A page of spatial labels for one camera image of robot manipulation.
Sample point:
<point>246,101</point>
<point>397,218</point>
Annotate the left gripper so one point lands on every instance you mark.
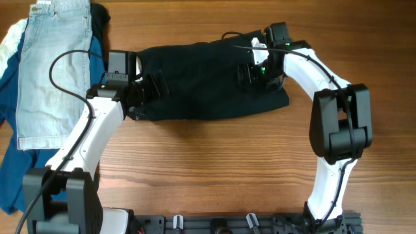
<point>155,91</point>

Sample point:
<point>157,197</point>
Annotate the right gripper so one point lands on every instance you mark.
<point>244,75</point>

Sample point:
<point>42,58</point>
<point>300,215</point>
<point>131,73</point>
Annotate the black shorts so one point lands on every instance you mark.
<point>205,82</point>

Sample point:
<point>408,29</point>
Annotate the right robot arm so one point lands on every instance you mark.
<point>340,130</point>

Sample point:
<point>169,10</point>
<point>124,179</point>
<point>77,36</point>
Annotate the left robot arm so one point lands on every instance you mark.
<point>62,197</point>

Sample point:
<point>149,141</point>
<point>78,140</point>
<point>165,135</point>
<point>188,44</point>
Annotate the black garment under pile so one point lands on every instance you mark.
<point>100,20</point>

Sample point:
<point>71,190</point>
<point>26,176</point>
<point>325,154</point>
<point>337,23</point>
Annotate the light blue denim shorts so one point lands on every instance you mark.
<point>54,71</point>

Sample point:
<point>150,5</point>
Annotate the white garment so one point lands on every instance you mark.
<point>10,42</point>

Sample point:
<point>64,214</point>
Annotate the blue garment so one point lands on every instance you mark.
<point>17,162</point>

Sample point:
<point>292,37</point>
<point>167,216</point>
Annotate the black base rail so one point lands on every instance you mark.
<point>291,223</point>

